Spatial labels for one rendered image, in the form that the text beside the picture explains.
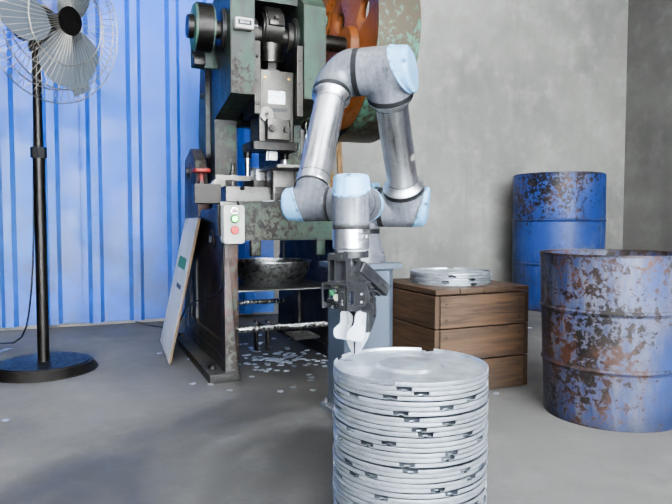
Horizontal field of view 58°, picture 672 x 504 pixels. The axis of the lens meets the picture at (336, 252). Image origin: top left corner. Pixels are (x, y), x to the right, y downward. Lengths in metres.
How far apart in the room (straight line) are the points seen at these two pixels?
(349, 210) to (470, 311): 0.97
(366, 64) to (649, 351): 1.06
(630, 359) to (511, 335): 0.49
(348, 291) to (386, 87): 0.56
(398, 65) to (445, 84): 2.89
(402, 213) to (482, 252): 2.78
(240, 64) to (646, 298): 1.62
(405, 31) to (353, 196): 1.33
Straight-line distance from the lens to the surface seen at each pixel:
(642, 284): 1.80
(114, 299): 3.58
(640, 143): 5.34
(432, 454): 1.08
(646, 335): 1.83
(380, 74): 1.51
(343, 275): 1.20
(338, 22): 2.96
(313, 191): 1.32
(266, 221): 2.28
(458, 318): 2.04
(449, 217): 4.31
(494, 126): 4.57
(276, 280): 2.42
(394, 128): 1.59
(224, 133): 2.69
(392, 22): 2.41
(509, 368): 2.20
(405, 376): 1.10
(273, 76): 2.52
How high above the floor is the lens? 0.57
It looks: 3 degrees down
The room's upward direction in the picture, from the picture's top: straight up
